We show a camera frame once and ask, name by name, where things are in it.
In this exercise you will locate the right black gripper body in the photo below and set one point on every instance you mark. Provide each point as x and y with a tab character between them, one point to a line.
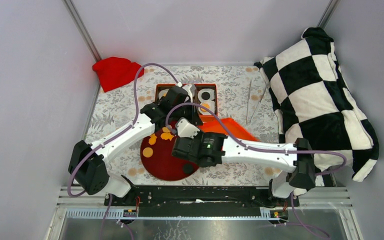
198	135

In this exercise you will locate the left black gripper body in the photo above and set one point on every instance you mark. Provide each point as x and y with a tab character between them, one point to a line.
187	111

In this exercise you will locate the orange tin lid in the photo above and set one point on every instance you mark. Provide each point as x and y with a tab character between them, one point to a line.
235	128

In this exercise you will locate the round orange cookie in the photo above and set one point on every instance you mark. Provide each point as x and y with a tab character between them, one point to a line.
205	106
166	130
147	152

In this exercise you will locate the black round cookie bottom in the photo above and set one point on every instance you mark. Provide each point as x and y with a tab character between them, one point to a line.
205	96

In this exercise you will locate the black round cookie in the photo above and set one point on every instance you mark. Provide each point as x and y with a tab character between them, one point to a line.
205	96
188	169

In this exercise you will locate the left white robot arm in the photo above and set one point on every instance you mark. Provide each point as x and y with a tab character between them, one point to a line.
89	161

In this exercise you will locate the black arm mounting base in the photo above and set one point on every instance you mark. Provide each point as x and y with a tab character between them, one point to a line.
200	201

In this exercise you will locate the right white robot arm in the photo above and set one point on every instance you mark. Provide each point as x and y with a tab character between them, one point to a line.
295	160

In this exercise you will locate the white paper cup liner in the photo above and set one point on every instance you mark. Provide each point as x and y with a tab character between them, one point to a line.
162	93
212	108
210	90

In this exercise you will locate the orange fish cookie right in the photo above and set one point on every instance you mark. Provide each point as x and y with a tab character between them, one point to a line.
166	136

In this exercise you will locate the orange fish cookie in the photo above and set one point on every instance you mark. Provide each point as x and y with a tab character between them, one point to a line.
152	139
166	136

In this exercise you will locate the black round cookie right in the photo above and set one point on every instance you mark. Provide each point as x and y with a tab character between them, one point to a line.
188	169

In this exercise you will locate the orange fish cookie left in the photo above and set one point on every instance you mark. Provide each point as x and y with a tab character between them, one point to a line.
152	139

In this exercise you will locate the floral table mat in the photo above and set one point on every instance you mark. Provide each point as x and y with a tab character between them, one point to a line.
113	109

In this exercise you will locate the dark red round plate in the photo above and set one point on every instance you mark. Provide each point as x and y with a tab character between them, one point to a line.
162	165

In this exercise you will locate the orange compartment cookie tin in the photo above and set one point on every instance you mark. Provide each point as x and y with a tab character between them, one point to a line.
190	112

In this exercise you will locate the red cloth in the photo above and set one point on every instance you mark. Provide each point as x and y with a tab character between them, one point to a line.
115	72

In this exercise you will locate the black white checkered blanket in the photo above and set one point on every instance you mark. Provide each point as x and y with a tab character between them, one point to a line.
311	100

